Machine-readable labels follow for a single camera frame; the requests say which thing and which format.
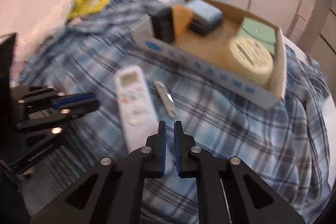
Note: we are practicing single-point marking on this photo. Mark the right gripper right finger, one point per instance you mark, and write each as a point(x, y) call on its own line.
point(186, 164)

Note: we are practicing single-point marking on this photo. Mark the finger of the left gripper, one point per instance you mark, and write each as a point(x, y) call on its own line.
point(75, 108)
point(74, 98)

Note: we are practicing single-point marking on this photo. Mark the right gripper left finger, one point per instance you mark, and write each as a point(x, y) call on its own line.
point(154, 166)

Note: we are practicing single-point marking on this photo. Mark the white remote control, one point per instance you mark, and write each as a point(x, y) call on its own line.
point(137, 113)

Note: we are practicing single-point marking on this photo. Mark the black rectangular box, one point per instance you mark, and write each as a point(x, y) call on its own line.
point(162, 23)

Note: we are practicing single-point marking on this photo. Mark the light blue small box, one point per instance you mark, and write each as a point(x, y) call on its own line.
point(204, 12)

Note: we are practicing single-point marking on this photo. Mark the green envelope pouch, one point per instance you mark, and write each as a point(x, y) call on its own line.
point(265, 34)

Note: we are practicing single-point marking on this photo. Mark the silver nail clipper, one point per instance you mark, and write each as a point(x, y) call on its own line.
point(166, 99)

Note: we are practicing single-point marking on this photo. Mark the yellow package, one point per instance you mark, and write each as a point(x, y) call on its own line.
point(86, 7)

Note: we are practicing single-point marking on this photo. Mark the blue plaid cloth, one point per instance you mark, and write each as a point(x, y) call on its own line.
point(287, 145)

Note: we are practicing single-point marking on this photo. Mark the cardboard tray box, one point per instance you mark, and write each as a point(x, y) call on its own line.
point(203, 54)

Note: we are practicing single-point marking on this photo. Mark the beige refrigerator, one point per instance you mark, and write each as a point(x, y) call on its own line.
point(318, 38)

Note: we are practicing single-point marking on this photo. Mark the red broom handle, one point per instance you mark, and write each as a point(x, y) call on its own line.
point(295, 19)

